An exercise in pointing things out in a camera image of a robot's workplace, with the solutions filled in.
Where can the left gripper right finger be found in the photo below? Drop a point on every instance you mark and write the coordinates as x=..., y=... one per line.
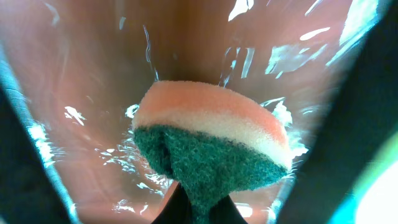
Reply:
x=225, y=212

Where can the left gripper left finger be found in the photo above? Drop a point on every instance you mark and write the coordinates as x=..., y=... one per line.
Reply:
x=178, y=209

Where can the green orange sponge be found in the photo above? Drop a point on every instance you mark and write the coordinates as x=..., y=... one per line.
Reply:
x=211, y=140

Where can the yellow-green plate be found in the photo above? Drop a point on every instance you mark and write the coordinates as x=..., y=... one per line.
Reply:
x=373, y=199

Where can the black wash basin tray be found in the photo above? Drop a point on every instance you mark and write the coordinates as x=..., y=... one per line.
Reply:
x=75, y=72

